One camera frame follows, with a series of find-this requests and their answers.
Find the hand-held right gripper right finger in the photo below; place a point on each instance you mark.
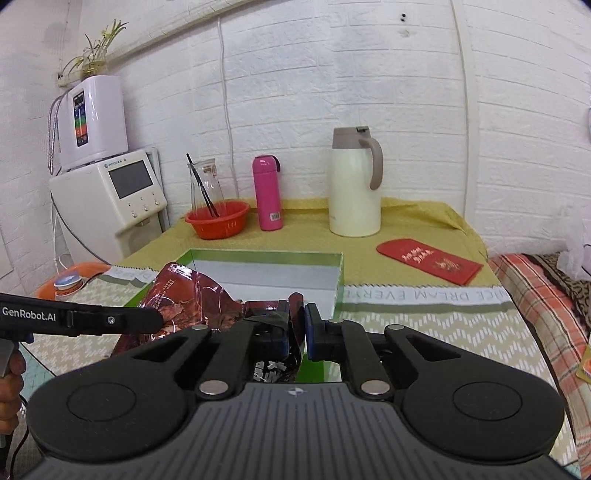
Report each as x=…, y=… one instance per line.
x=315, y=334

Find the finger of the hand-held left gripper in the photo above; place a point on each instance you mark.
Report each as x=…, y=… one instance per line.
x=115, y=319

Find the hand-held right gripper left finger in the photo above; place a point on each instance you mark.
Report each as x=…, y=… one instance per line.
x=292, y=332

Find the green cardboard box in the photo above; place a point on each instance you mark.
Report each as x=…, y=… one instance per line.
x=268, y=281

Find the dark red snack packet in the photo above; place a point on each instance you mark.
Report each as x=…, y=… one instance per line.
x=184, y=293

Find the person's left hand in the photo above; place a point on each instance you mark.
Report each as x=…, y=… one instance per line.
x=10, y=392

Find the blue bottle lid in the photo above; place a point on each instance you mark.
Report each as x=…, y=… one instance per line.
x=68, y=280

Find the teal grid table cover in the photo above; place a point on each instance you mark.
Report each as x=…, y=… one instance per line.
x=41, y=367

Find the orange plastic stool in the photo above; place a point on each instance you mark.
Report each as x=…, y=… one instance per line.
x=92, y=272

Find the yellow tablecloth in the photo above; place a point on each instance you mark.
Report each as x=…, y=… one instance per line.
x=314, y=240

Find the white water dispenser with screen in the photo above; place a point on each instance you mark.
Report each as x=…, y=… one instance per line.
x=92, y=207

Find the chevron patterned table mat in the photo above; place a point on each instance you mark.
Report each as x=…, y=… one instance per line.
x=438, y=332

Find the red plastic basket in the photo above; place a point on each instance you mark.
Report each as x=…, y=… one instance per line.
x=217, y=226

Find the red envelope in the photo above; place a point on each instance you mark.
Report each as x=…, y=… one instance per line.
x=429, y=261

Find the pink thermos bottle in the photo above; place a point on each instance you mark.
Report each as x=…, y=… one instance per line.
x=268, y=194

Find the cream thermal jug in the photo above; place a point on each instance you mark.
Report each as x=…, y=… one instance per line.
x=353, y=189

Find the black chopstick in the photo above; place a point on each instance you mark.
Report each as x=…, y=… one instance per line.
x=201, y=184
x=206, y=196

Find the clear glass with straws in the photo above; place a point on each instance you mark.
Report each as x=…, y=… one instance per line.
x=207, y=184

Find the white water purifier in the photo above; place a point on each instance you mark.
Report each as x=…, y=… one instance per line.
x=99, y=120

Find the plaid blanket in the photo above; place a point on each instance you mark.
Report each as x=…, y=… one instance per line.
x=545, y=323

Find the leopard print cloth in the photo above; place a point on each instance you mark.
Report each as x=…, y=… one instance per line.
x=575, y=286

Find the green potted plant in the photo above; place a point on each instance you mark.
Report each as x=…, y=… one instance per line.
x=94, y=55

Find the orange packet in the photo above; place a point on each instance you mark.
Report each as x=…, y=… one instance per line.
x=584, y=364

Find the white plastic bag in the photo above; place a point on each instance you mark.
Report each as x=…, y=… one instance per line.
x=577, y=244

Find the white wall conduit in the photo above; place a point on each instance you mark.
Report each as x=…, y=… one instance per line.
x=467, y=115

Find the beige wall pipe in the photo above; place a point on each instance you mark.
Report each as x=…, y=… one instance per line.
x=161, y=38

